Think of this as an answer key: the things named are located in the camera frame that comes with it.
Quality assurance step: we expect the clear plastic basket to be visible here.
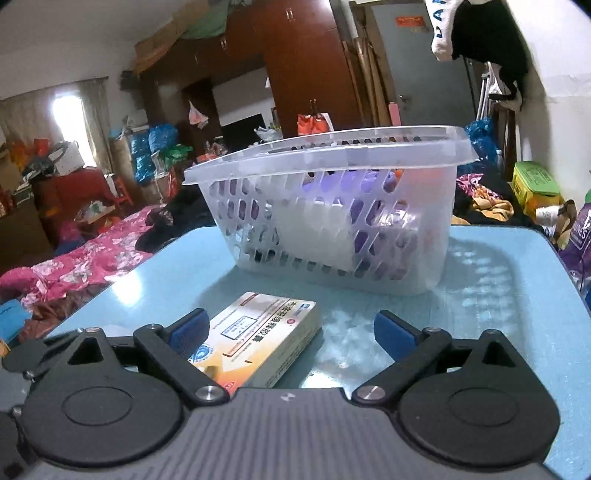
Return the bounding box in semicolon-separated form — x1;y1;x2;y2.
184;125;476;295

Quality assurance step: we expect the brown wooden wardrobe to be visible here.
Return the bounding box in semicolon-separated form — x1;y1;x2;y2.
134;1;363;153

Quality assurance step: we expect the curtained bright window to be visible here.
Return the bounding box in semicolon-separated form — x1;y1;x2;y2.
1;77;113;172

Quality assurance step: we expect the orange white plastic bag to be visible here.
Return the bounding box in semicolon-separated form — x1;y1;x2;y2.
297;113;334;136

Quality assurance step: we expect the grey metal door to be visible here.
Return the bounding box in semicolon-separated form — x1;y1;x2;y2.
370;1;475;127

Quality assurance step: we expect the white black hanging jacket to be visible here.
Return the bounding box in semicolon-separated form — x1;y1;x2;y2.
425;0;528;111

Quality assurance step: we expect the yellow green lidded box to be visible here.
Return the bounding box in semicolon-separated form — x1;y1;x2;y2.
512;161;564;219

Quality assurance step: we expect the purple tissue pack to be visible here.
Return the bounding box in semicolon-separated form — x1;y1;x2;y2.
271;170;417;278

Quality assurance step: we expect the blue plastic bag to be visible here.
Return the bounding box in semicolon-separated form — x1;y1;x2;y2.
465;117;500;166

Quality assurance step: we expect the white orange medicine box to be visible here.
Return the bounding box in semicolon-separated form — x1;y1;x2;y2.
188;292;322;395

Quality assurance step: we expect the pink floral bedding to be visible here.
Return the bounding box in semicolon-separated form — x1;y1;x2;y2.
1;206;154;309

